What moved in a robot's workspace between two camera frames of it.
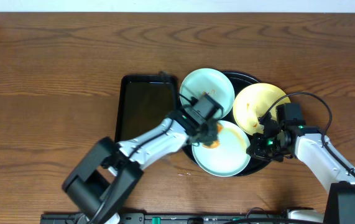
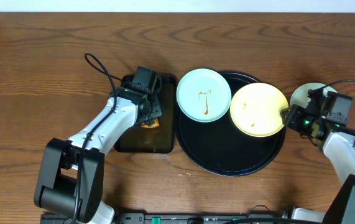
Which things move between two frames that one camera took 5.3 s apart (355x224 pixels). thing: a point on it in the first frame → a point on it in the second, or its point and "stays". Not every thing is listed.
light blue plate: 229,159 → 299,96
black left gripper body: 206,133 → 155,109
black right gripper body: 258,149 → 293,116
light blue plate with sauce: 211,81 stays
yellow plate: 254,101 stays
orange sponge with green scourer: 215,144 → 156,124
